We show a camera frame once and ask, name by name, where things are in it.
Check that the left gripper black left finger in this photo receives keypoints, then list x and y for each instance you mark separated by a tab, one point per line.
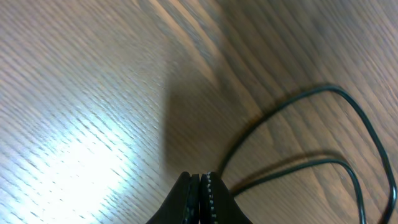
181	205

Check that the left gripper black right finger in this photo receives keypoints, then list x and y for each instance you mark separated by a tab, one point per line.
217	206

